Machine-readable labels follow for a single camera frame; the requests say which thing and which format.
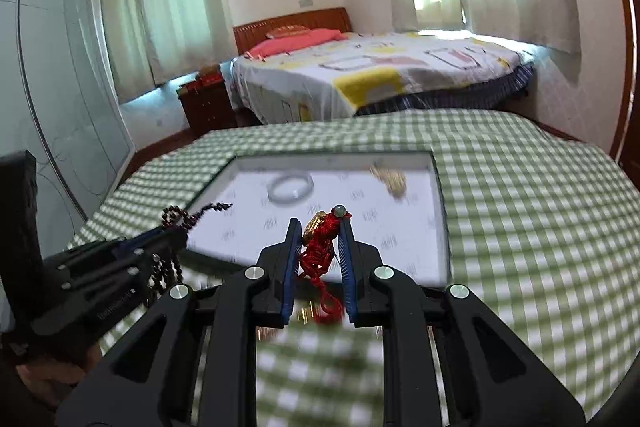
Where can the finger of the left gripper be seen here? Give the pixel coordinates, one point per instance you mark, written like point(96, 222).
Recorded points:
point(150, 242)
point(162, 266)

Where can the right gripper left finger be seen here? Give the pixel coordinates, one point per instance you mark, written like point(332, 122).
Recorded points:
point(191, 359)

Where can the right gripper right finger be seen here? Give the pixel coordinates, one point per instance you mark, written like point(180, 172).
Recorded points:
point(448, 359)

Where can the white jade bangle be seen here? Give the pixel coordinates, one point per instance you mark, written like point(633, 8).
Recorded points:
point(290, 188)

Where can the red cord gold charm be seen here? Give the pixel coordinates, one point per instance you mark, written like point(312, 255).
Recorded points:
point(316, 258)

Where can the green jewelry box tray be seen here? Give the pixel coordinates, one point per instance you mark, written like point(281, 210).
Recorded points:
point(394, 201)

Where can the left hand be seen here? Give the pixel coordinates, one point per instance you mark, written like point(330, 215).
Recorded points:
point(52, 380)

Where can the dark wooden nightstand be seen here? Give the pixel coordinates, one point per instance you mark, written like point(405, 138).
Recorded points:
point(207, 109)

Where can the green checkered tablecloth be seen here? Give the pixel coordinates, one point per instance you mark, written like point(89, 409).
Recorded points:
point(544, 230)

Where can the red box on nightstand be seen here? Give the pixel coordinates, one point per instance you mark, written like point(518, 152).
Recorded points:
point(205, 76)

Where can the sliding wardrobe door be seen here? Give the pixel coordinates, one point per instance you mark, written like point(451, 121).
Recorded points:
point(57, 104)

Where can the left white curtain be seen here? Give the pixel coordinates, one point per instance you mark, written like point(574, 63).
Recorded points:
point(151, 42)

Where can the pink pillow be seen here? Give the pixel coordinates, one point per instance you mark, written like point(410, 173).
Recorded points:
point(289, 44)

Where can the patterned red cushion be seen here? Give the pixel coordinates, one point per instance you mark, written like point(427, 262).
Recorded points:
point(287, 31)

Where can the bed with patterned sheet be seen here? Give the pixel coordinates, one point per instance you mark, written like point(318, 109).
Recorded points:
point(354, 75)

